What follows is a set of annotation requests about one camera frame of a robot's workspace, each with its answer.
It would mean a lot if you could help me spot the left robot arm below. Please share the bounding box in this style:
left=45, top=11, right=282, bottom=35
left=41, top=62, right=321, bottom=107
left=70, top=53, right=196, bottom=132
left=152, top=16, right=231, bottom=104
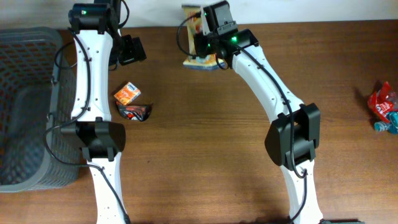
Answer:
left=60, top=1, right=146, bottom=223

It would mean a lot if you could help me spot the small orange box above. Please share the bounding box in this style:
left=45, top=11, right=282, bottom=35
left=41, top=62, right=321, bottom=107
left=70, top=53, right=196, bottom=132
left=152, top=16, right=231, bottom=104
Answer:
left=114, top=82, right=141, bottom=106

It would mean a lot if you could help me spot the black red snack packet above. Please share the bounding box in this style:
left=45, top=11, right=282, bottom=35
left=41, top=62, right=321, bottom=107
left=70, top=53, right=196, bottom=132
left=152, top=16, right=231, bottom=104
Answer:
left=116, top=101, right=152, bottom=122

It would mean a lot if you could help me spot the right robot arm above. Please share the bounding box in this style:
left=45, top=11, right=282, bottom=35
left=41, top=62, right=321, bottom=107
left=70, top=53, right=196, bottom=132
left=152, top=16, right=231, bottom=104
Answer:
left=194, top=1, right=327, bottom=224

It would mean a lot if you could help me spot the cream blue chips bag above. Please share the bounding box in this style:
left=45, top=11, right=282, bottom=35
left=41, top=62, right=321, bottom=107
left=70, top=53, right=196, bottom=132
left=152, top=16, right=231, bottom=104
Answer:
left=177, top=4, right=227, bottom=71

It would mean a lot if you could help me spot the red snack bag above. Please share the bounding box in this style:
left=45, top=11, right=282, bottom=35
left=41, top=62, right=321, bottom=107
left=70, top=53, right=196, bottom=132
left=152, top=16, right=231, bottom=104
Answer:
left=368, top=82, right=397, bottom=123

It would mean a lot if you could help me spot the blue drink bottle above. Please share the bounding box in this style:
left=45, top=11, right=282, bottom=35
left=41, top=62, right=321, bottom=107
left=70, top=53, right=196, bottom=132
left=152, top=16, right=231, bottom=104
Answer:
left=374, top=112, right=397, bottom=134

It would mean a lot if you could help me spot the grey plastic mesh basket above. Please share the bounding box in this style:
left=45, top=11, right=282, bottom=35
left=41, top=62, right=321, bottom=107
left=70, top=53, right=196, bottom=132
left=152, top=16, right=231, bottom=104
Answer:
left=1, top=27, right=80, bottom=193

